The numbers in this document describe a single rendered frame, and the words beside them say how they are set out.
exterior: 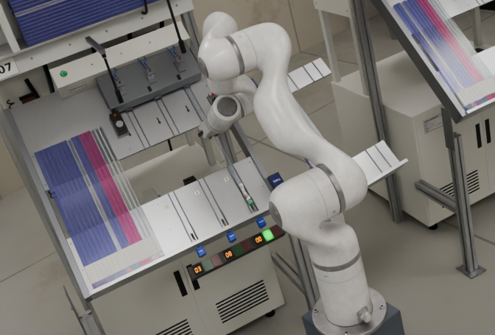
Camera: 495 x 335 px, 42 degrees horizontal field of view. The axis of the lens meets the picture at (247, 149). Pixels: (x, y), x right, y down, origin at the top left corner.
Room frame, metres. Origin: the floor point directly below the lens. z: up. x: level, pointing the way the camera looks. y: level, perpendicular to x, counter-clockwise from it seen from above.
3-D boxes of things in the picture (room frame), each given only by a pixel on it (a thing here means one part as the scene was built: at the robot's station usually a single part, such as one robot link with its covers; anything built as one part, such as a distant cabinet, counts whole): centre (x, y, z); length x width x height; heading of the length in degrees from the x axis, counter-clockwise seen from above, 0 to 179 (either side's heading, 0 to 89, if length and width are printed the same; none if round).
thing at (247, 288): (2.35, 0.46, 0.31); 0.70 x 0.65 x 0.62; 108
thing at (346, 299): (1.27, -0.13, 0.79); 0.19 x 0.19 x 0.18
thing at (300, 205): (1.26, -0.10, 1.00); 0.19 x 0.12 x 0.24; 107
